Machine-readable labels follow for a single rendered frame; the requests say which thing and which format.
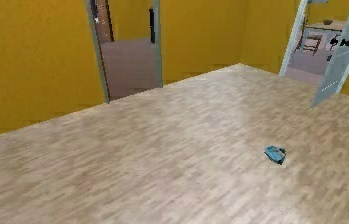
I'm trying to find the brown wooden chair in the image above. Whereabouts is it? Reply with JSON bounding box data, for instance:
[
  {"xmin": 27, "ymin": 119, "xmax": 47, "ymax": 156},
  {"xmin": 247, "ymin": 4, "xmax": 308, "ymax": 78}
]
[{"xmin": 302, "ymin": 27, "xmax": 324, "ymax": 57}]

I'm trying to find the small blue object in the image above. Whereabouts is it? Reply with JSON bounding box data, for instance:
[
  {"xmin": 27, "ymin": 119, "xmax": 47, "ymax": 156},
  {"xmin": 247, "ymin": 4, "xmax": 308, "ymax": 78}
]
[{"xmin": 263, "ymin": 145, "xmax": 287, "ymax": 166}]

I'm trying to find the brown wooden room door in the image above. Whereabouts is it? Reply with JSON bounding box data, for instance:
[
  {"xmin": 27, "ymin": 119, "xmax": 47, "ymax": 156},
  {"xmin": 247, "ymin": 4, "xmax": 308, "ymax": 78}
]
[{"xmin": 95, "ymin": 0, "xmax": 115, "ymax": 44}]

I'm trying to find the pale grey room door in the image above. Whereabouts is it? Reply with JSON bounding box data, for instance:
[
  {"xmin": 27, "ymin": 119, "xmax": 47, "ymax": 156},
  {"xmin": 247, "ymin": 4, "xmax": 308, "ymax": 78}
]
[{"xmin": 310, "ymin": 0, "xmax": 349, "ymax": 109}]

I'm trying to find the black door handle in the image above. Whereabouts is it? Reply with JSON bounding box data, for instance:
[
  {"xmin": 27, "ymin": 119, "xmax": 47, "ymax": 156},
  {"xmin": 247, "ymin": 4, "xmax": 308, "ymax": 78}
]
[{"xmin": 329, "ymin": 37, "xmax": 349, "ymax": 48}]

